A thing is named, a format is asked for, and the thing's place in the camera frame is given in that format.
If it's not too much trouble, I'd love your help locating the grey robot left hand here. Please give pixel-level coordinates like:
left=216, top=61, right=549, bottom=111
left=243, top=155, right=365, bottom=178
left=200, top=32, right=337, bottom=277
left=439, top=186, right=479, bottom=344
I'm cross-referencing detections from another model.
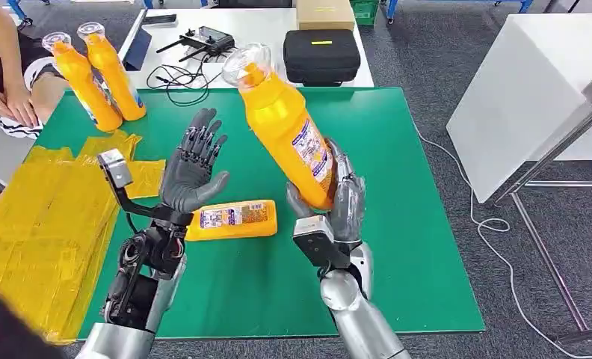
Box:
left=159, top=108, right=231, bottom=215

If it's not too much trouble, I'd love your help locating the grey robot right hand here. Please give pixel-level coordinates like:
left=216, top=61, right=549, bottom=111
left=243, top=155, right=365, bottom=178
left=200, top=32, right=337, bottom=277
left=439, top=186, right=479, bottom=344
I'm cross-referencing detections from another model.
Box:
left=285, top=138, right=366, bottom=244

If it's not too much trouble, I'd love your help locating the orange drink bottle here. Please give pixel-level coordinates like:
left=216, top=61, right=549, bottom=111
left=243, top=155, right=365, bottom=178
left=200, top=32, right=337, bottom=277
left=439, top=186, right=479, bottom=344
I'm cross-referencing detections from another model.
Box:
left=42, top=31, right=123, bottom=133
left=221, top=42, right=339, bottom=212
left=76, top=22, right=147, bottom=122
left=184, top=199, right=279, bottom=242

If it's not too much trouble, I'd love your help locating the green mat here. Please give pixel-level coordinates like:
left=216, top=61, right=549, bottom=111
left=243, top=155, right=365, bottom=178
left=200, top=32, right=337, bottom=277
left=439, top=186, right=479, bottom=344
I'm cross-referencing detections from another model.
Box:
left=28, top=86, right=486, bottom=342

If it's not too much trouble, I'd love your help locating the black remote controller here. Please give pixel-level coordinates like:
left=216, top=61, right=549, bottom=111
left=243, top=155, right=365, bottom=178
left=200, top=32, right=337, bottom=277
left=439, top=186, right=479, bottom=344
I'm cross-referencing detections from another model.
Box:
left=155, top=25, right=236, bottom=63

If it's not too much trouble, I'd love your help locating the black carry case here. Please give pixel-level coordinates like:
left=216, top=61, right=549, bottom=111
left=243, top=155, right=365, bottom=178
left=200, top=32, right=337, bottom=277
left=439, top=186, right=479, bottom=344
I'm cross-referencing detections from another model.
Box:
left=282, top=28, right=361, bottom=88

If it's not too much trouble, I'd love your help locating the yellow sheet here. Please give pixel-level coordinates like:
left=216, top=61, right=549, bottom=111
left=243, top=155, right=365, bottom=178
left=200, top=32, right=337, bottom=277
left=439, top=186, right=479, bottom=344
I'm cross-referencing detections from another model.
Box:
left=0, top=129, right=167, bottom=346

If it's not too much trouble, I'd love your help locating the brown cardboard box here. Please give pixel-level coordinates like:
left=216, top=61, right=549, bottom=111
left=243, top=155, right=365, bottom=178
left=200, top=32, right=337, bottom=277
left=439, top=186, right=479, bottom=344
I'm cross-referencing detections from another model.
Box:
left=295, top=0, right=357, bottom=31

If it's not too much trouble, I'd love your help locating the green crate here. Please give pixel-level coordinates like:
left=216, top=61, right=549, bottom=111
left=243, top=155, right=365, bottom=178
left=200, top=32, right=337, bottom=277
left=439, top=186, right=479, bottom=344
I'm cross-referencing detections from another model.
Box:
left=350, top=0, right=380, bottom=25

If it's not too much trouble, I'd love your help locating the white side table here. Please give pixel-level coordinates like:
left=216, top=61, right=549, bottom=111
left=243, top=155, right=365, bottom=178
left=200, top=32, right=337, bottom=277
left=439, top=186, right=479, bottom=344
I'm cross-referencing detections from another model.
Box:
left=446, top=13, right=592, bottom=204

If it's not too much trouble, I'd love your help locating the dark robot torso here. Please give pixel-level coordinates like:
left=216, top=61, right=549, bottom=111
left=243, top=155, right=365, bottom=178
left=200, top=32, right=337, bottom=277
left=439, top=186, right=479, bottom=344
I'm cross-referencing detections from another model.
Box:
left=0, top=283, right=67, bottom=359

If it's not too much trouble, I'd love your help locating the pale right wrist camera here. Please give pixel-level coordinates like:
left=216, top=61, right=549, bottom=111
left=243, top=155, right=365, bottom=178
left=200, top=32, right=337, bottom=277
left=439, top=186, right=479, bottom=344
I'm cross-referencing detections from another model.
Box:
left=292, top=214, right=351, bottom=271

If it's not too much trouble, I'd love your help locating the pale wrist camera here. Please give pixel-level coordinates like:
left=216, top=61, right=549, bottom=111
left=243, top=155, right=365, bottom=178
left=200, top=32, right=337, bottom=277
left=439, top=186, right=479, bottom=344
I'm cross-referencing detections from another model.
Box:
left=96, top=148, right=170, bottom=223
left=292, top=214, right=351, bottom=271

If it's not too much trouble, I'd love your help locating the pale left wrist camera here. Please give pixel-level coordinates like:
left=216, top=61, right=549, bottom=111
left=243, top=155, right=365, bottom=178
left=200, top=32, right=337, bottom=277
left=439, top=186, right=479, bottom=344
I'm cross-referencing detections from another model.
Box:
left=96, top=148, right=170, bottom=223

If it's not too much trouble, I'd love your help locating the black cable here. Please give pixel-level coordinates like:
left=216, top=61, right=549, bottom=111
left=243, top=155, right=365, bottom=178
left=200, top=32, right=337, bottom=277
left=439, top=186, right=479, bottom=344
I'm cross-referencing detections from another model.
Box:
left=146, top=48, right=238, bottom=106

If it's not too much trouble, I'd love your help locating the white floor cable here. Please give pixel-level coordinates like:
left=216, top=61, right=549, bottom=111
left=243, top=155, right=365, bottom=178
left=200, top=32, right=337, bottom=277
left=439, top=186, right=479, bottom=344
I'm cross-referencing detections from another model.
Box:
left=417, top=131, right=592, bottom=359

